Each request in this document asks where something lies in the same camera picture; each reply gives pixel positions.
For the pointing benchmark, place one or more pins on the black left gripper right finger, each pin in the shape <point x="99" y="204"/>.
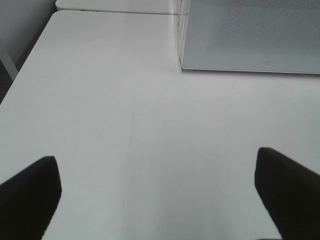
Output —
<point x="290" y="192"/>

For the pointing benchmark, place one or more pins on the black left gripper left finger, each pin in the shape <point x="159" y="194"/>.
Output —
<point x="29" y="199"/>

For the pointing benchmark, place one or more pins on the white microwave oven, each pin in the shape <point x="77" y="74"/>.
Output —
<point x="250" y="35"/>

